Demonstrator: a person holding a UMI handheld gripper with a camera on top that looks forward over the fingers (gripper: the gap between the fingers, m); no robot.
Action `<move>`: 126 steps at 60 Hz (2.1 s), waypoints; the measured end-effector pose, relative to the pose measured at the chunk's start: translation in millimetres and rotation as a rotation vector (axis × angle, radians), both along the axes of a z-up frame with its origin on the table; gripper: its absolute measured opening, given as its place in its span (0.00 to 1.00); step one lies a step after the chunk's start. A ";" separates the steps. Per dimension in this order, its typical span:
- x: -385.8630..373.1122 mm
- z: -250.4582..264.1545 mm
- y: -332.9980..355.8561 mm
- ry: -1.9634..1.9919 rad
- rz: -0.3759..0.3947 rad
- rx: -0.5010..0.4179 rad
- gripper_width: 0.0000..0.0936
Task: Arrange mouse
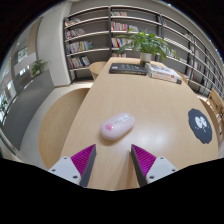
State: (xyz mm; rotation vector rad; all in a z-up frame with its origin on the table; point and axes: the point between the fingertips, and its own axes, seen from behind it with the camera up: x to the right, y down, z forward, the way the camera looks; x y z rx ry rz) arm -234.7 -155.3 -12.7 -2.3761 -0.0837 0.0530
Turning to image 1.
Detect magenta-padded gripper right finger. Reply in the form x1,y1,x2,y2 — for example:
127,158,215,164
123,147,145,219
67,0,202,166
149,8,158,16
130,143,178,188

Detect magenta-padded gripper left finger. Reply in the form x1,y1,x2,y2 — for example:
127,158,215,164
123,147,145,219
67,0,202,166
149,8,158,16
48,143,97,188

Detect pale pink computer mouse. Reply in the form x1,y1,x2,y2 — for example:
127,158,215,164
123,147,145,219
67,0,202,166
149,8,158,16
99,112,136,141

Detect dark cloud-shaped mouse pad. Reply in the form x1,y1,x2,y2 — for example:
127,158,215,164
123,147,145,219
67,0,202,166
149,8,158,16
187,107,213,145

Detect round-backed wooden chair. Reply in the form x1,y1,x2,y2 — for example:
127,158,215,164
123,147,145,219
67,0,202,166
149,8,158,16
38,87,90,169
175,70,190,85
88,60,108,80

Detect white cover book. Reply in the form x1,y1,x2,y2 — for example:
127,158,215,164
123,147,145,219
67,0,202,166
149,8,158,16
145,63,183,81

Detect black hardcover book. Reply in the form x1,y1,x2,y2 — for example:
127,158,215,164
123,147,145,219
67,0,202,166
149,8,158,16
108,62,149,76

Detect small green floor plant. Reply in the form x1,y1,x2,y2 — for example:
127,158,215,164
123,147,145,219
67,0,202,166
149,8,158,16
31,59,50,77

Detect green potted plant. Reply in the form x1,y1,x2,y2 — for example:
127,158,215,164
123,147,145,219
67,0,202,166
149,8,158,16
116,28,181,68

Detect grey shelf unit with books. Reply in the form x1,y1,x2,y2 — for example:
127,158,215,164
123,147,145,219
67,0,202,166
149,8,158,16
63,4,224,101

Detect light wooden frame chair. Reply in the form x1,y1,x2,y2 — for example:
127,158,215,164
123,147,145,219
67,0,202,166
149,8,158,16
204,88,224,124

